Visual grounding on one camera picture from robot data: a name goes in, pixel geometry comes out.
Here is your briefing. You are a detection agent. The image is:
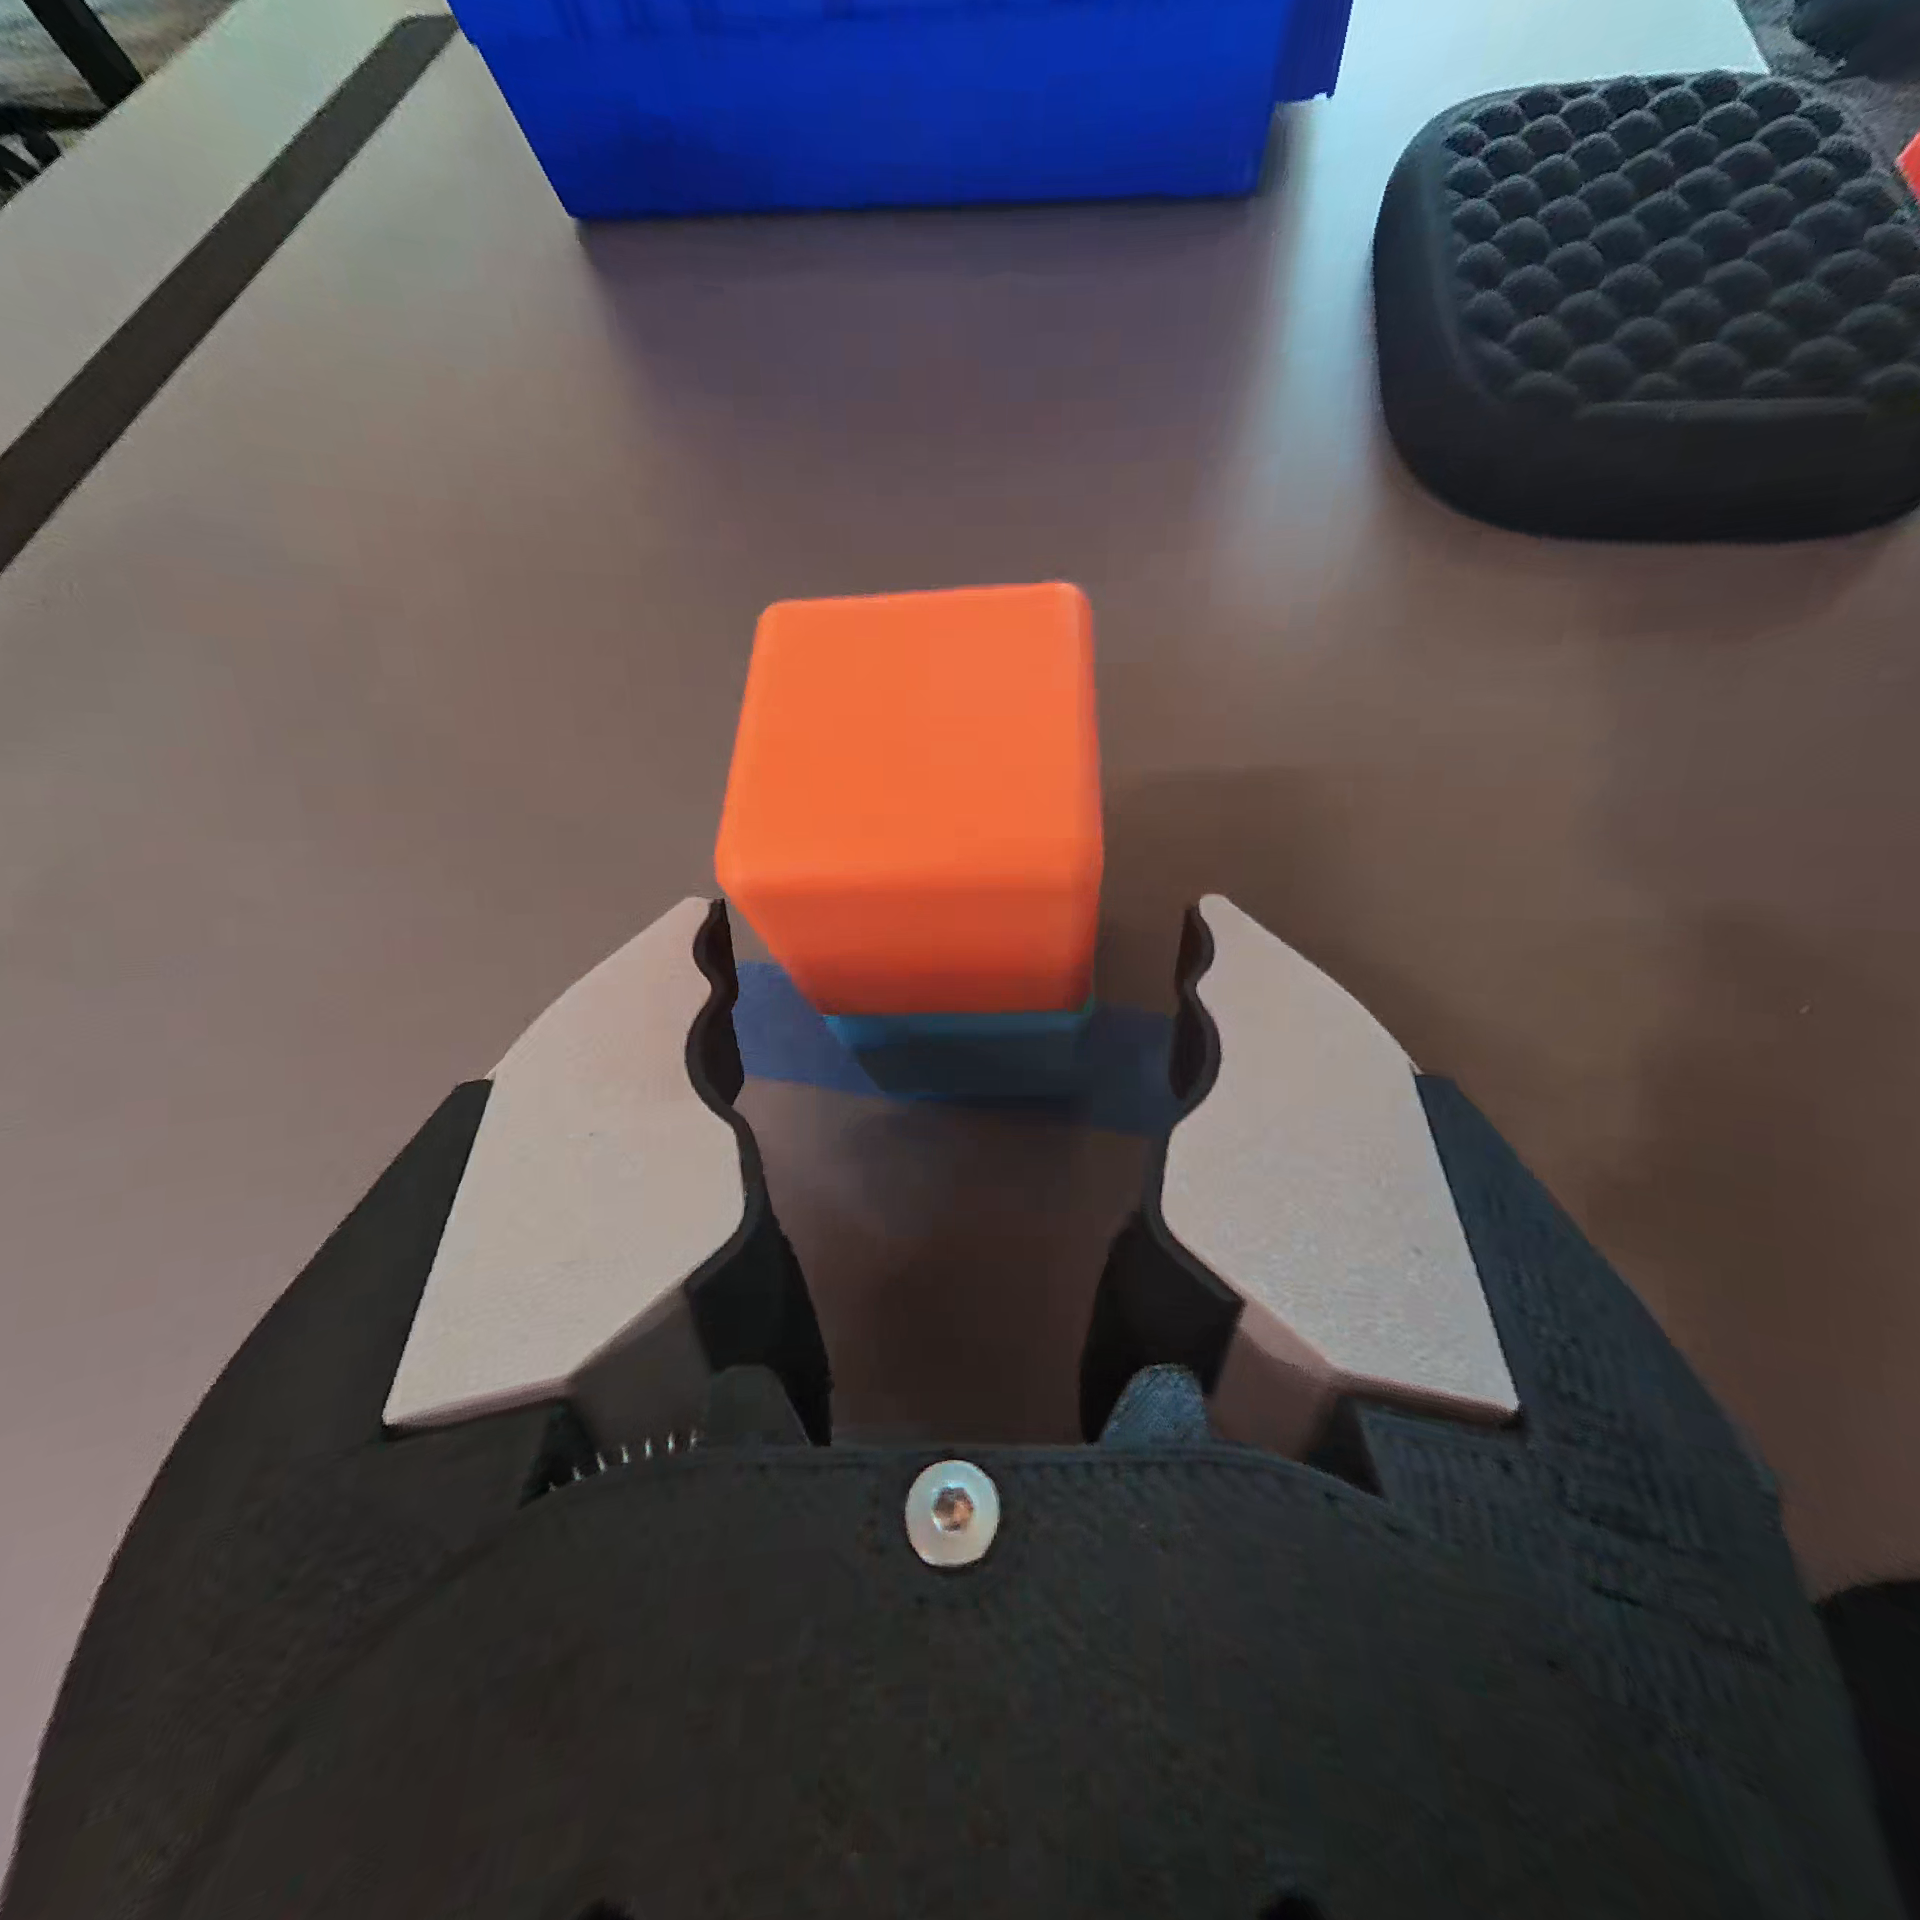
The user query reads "black office chair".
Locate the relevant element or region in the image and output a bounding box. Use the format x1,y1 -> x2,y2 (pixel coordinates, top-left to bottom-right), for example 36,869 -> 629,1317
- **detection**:
0,0 -> 147,117

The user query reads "blue tape strip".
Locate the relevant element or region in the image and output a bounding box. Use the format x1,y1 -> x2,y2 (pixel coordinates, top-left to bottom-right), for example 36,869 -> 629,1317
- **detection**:
736,960 -> 1203,1127

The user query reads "orange foam cube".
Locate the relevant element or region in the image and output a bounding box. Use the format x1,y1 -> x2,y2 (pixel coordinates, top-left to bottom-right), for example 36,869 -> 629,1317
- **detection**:
716,584 -> 1112,1023

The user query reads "teal foam cube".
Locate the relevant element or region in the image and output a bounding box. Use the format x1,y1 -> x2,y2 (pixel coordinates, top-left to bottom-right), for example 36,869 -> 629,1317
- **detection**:
825,1006 -> 1097,1106

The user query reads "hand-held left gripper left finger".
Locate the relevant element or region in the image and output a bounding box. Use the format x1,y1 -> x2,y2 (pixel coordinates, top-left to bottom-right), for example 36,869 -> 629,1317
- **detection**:
384,897 -> 793,1449

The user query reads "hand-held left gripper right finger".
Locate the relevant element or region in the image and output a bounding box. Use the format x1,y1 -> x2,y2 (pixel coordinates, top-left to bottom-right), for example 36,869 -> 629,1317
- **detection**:
1094,897 -> 1521,1462

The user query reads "blue plastic bin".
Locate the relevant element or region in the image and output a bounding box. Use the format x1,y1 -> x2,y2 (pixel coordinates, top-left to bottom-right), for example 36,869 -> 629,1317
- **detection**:
449,0 -> 1352,223

